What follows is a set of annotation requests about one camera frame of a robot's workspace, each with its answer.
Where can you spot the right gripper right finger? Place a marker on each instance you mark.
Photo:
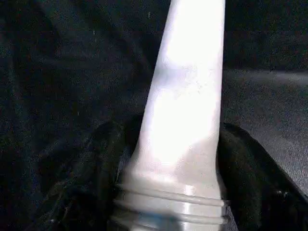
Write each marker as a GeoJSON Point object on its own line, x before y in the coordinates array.
{"type": "Point", "coordinates": [264, 192]}

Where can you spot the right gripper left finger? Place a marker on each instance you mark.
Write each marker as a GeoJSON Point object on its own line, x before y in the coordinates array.
{"type": "Point", "coordinates": [82, 192]}

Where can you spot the white plastic table leg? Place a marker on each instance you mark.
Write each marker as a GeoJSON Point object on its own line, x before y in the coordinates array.
{"type": "Point", "coordinates": [187, 96]}

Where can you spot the black work mat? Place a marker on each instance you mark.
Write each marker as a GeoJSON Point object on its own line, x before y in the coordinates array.
{"type": "Point", "coordinates": [57, 72]}

